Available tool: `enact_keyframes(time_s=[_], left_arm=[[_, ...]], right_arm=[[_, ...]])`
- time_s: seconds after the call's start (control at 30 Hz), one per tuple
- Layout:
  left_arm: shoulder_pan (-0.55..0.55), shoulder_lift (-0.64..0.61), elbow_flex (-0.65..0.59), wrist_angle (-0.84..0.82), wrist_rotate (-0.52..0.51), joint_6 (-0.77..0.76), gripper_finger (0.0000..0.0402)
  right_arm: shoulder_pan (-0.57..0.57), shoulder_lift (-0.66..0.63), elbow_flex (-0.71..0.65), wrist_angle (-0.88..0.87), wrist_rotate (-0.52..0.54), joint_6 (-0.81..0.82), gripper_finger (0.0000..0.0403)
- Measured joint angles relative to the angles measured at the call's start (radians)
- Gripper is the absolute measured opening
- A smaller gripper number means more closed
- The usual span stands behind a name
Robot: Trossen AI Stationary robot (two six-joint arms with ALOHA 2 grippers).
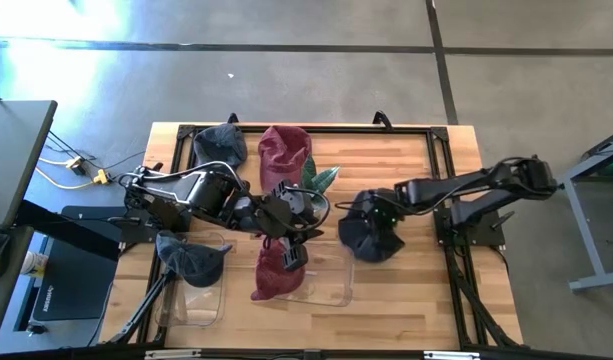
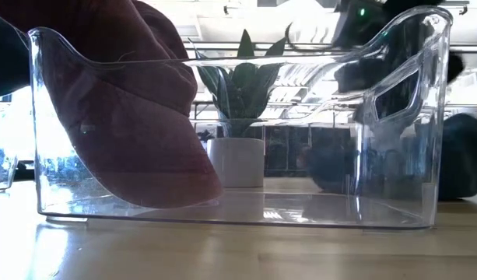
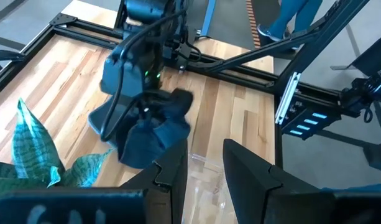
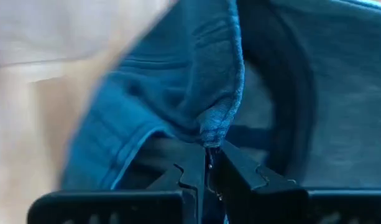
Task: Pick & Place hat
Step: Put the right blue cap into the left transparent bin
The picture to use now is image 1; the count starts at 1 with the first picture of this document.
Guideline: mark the grey side desk top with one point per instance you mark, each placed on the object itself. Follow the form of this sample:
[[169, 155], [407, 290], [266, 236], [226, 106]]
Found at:
[[16, 160]]

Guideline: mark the clear plastic bin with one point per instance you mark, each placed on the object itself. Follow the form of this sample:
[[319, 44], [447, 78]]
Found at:
[[331, 280], [196, 310]]

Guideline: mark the black side desk panel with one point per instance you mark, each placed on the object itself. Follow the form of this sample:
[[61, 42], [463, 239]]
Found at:
[[8, 310]]

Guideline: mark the silver metal bracket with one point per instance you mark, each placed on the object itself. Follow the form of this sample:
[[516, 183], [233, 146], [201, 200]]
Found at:
[[172, 354], [451, 355]]

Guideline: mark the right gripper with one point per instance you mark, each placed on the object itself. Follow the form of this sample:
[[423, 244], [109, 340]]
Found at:
[[381, 207]]

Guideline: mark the black aluminium table frame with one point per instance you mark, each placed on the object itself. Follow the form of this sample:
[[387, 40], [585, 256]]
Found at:
[[336, 129]]

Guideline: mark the yellow plug connector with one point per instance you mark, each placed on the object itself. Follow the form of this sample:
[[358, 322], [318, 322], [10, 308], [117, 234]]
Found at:
[[102, 176]]

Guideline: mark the potted plant white pot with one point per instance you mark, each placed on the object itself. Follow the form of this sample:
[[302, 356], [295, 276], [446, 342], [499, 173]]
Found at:
[[326, 179]]

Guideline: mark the blue denim baseball cap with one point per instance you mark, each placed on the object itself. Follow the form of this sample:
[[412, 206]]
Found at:
[[193, 260], [366, 245], [220, 145]]

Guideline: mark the black mat white lettering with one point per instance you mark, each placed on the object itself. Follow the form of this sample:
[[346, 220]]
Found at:
[[71, 285]]

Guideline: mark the maroon baseball cap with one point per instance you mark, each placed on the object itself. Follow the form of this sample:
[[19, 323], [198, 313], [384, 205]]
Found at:
[[273, 280], [283, 155]]

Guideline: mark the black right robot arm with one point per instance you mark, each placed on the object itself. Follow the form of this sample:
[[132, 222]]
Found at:
[[461, 187]]

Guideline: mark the black frame hook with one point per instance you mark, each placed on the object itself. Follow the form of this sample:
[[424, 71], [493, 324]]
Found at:
[[382, 119], [232, 119]]

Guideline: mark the black white power plug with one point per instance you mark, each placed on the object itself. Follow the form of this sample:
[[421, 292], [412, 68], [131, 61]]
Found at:
[[77, 165]]

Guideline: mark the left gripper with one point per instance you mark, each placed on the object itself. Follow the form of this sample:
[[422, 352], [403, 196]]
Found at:
[[291, 207]]

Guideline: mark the black stand beam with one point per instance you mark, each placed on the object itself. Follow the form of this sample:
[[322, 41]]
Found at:
[[71, 227]]

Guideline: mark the grey metal table frame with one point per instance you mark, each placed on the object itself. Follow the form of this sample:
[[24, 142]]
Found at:
[[584, 235]]

